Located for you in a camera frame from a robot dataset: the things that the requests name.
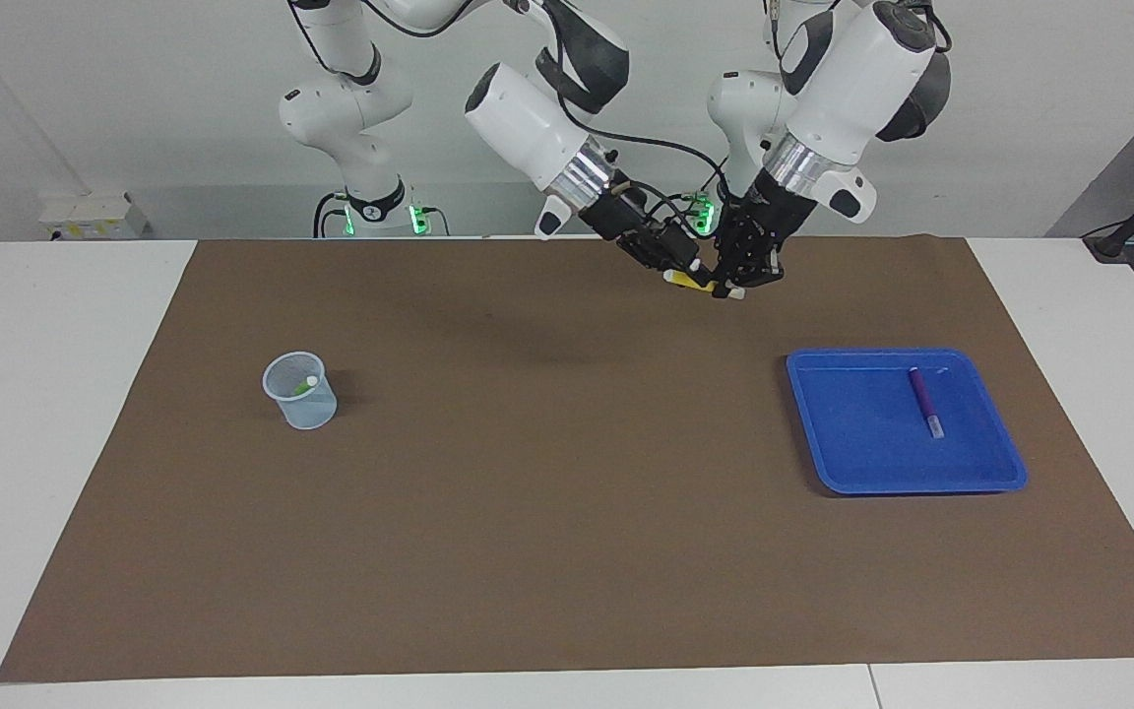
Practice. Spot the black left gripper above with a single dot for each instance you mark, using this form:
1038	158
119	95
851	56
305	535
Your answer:
769	212

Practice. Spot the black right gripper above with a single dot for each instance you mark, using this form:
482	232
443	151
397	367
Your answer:
626	215

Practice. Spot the yellow pen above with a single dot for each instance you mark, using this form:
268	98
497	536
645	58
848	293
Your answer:
690	282

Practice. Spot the purple pen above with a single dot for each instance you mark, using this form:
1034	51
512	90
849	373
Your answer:
923	399

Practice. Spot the green pen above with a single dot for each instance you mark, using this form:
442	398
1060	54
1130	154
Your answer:
303	387

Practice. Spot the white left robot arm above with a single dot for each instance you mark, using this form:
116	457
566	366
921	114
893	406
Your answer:
852	89

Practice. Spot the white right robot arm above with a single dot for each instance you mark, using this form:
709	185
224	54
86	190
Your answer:
528	118

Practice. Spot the blue plastic tray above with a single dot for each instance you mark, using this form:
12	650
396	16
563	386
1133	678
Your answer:
872	443

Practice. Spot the brown table mat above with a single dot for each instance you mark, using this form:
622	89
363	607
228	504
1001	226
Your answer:
567	542

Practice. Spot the translucent plastic cup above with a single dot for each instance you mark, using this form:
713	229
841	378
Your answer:
311	414

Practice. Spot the white power strip box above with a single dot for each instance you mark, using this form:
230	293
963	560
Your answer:
94	217

